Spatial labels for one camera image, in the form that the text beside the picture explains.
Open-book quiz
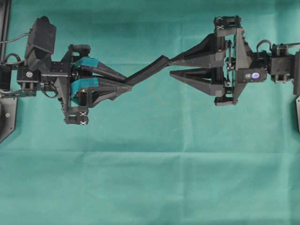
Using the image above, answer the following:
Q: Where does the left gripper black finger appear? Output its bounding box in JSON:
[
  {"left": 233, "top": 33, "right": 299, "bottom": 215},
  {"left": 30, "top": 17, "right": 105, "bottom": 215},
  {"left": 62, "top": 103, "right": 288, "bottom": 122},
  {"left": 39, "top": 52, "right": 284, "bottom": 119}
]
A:
[
  {"left": 71, "top": 78, "right": 132, "bottom": 108},
  {"left": 73, "top": 57, "right": 127, "bottom": 82}
]

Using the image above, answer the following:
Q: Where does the black aluminium frame rail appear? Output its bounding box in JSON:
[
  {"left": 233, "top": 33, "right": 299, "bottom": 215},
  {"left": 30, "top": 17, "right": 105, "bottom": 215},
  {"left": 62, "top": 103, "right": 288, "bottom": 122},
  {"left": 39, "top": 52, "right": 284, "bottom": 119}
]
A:
[{"left": 0, "top": 0, "right": 12, "bottom": 63}]

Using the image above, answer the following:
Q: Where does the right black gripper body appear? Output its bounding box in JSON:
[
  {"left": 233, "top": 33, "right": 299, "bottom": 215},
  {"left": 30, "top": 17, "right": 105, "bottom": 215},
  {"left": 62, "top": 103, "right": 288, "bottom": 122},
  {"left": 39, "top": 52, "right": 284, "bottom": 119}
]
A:
[{"left": 214, "top": 16, "right": 267, "bottom": 106}]

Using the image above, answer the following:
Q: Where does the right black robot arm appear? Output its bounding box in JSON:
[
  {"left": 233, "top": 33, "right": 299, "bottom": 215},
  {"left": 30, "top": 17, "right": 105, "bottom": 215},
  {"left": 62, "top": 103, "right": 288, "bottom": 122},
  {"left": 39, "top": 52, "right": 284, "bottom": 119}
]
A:
[{"left": 170, "top": 16, "right": 300, "bottom": 106}]

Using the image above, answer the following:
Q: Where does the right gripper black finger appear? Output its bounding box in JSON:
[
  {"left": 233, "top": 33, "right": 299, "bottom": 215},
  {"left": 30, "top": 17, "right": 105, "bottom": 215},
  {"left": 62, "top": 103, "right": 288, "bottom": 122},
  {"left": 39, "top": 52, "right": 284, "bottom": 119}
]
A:
[
  {"left": 170, "top": 67, "right": 225, "bottom": 97},
  {"left": 171, "top": 33, "right": 228, "bottom": 68}
]

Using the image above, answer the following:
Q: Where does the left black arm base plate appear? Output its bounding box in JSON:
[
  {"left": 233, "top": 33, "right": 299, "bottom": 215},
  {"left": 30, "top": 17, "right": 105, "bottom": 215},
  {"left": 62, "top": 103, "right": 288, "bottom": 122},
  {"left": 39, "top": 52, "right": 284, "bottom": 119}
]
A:
[{"left": 0, "top": 98, "right": 17, "bottom": 142}]

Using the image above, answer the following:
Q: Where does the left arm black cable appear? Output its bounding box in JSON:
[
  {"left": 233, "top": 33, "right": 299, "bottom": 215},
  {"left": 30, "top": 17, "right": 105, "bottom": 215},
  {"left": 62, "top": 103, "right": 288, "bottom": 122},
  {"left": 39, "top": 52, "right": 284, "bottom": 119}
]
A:
[{"left": 0, "top": 32, "right": 32, "bottom": 44}]

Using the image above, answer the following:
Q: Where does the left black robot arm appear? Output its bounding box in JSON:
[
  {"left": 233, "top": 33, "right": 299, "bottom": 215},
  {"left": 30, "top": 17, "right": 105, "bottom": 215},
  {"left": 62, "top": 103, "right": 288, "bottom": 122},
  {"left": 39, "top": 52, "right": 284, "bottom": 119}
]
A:
[{"left": 0, "top": 45, "right": 133, "bottom": 125}]

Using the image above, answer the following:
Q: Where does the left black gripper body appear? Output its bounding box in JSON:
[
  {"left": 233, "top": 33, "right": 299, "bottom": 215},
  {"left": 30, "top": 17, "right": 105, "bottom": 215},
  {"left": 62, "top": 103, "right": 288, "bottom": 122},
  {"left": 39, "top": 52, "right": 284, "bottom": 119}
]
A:
[{"left": 39, "top": 45, "right": 90, "bottom": 125}]

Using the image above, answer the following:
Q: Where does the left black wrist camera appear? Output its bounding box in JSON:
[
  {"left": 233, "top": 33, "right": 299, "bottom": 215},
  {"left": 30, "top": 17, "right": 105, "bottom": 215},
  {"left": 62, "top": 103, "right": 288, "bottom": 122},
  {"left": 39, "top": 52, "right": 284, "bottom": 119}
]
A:
[{"left": 24, "top": 16, "right": 56, "bottom": 72}]

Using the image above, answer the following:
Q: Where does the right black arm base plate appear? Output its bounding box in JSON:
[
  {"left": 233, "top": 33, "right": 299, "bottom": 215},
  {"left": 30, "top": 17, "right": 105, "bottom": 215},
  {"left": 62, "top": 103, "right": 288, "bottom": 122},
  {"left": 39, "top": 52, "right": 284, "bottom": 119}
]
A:
[{"left": 295, "top": 96, "right": 300, "bottom": 133}]

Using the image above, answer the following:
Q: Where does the green table cloth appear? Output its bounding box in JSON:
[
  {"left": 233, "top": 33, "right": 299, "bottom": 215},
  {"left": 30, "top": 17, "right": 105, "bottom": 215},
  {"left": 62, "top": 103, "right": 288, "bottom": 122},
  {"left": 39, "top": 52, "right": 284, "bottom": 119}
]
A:
[{"left": 0, "top": 0, "right": 300, "bottom": 225}]

